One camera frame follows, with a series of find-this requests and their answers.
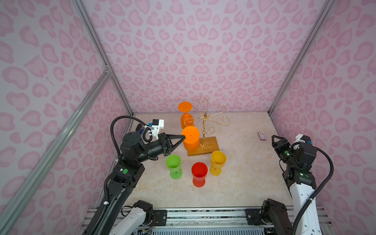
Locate green plastic wine glass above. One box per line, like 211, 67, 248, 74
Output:
165, 155, 183, 180

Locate orange wine glass front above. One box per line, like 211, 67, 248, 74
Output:
182, 126, 200, 152

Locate orange wine glass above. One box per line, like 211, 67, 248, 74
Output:
178, 101, 194, 129
182, 126, 200, 152

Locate red plastic wine glass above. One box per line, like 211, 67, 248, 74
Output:
192, 162, 208, 188

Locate yellow plastic wine glass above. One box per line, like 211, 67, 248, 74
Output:
209, 150, 227, 176

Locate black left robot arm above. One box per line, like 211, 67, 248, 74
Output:
83, 132, 186, 235

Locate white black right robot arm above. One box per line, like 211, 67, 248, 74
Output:
245, 134, 322, 235

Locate wooden rack base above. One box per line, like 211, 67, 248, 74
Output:
187, 137, 219, 156

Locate small pink white box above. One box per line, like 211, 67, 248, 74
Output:
258, 131, 267, 141

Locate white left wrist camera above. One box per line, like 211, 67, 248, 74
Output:
136, 119, 165, 143

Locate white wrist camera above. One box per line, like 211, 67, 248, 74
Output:
136, 119, 165, 143
295, 134, 312, 144

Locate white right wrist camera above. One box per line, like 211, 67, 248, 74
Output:
295, 134, 312, 144

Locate gold wire glass rack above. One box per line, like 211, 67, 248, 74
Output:
181, 98, 230, 148

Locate black corrugated right cable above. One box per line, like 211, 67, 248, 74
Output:
290, 140, 334, 235

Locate black corrugated cable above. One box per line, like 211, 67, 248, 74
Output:
88, 116, 147, 235
290, 140, 334, 235

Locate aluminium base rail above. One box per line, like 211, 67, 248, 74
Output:
79, 205, 333, 235

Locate black corrugated left cable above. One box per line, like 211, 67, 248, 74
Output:
88, 116, 147, 235

